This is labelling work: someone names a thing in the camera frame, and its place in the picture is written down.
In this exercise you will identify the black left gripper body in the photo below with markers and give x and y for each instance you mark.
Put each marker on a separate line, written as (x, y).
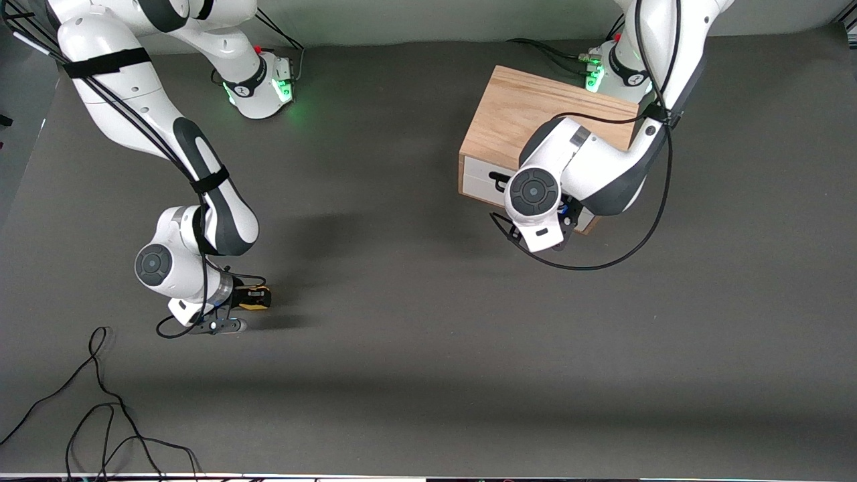
(570, 215)

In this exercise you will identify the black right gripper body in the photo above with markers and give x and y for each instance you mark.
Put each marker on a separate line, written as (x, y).
(238, 295)

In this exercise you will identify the yellow cube block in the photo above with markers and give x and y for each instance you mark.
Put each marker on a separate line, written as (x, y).
(258, 304)

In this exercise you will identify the white-fronted wooden drawer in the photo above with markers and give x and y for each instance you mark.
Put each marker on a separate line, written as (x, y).
(479, 177)

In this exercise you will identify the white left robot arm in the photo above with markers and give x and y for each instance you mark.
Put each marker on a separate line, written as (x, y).
(582, 167)

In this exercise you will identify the wooden drawer cabinet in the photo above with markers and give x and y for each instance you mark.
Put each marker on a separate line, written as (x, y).
(515, 114)

